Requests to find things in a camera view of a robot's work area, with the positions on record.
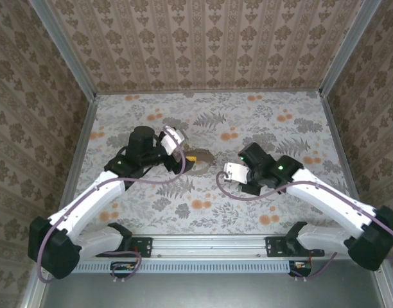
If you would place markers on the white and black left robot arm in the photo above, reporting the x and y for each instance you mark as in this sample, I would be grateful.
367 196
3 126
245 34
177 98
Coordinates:
87 205

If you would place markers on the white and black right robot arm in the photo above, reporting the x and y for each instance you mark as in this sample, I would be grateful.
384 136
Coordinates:
328 199

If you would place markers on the grey metal panel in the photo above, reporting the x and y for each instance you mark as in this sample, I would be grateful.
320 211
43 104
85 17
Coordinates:
199 292

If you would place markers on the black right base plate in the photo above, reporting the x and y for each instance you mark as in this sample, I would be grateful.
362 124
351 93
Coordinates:
275 245

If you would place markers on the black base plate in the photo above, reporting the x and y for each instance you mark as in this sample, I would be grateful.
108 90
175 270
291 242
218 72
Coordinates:
145 245
275 245

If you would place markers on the aluminium table side rail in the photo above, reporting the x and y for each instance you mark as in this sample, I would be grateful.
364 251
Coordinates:
75 160
342 154

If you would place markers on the aluminium table rear rail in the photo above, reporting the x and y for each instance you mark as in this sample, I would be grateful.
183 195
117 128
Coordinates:
209 92

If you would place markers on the aluminium mounting rail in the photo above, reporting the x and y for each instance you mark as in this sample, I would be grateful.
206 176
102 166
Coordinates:
209 245

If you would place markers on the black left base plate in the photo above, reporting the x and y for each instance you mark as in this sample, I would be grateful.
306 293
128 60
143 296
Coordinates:
145 245

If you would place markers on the aluminium corner post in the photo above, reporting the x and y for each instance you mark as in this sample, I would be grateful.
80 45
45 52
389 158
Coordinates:
65 51
347 48

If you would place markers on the aluminium frame strut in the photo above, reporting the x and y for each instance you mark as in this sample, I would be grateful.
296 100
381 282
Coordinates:
386 292
34 292

